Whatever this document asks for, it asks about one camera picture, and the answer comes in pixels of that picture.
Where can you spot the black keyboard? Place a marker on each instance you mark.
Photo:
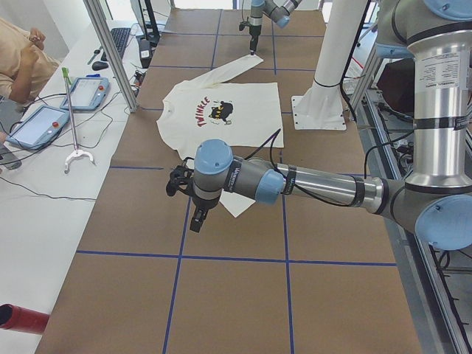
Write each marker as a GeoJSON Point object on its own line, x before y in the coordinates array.
{"type": "Point", "coordinates": [120, 36]}

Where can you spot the cream long-sleeve Twinkle shirt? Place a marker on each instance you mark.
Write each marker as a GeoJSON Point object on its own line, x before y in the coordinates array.
{"type": "Point", "coordinates": [205, 117]}

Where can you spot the aluminium frame post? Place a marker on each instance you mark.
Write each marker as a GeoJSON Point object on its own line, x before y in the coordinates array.
{"type": "Point", "coordinates": [98, 20]}

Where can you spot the far blue teach pendant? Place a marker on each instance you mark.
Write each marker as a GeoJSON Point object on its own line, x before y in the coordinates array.
{"type": "Point", "coordinates": [88, 93]}

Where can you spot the black computer mouse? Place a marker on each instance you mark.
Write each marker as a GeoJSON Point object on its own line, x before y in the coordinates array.
{"type": "Point", "coordinates": [99, 65]}

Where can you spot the white camera post base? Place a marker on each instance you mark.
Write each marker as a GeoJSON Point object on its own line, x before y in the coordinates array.
{"type": "Point", "coordinates": [320, 108]}

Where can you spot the black power adapter box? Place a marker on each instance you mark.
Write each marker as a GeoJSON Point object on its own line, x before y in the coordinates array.
{"type": "Point", "coordinates": [145, 53]}

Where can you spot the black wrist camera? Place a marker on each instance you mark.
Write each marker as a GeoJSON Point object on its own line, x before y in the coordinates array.
{"type": "Point", "coordinates": [243, 25]}
{"type": "Point", "coordinates": [180, 180]}

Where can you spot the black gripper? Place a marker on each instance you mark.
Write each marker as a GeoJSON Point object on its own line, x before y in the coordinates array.
{"type": "Point", "coordinates": [202, 203]}
{"type": "Point", "coordinates": [253, 37]}

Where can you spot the red cylinder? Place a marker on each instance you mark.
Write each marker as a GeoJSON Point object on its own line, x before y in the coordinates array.
{"type": "Point", "coordinates": [23, 319]}

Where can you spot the blue teach pendant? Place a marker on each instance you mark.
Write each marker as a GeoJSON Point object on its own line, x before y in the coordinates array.
{"type": "Point", "coordinates": [45, 123]}
{"type": "Point", "coordinates": [88, 93]}

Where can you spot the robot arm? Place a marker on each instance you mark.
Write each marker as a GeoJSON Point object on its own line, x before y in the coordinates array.
{"type": "Point", "coordinates": [434, 201]}
{"type": "Point", "coordinates": [280, 15]}

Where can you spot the seated person beige shirt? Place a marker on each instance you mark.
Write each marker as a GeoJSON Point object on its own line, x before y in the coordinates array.
{"type": "Point", "coordinates": [25, 67]}

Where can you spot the near blue teach pendant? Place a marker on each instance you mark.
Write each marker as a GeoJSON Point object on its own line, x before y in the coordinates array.
{"type": "Point", "coordinates": [45, 123]}

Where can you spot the white reacher grabber stick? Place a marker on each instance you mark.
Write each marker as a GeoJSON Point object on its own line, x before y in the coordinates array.
{"type": "Point", "coordinates": [77, 153]}

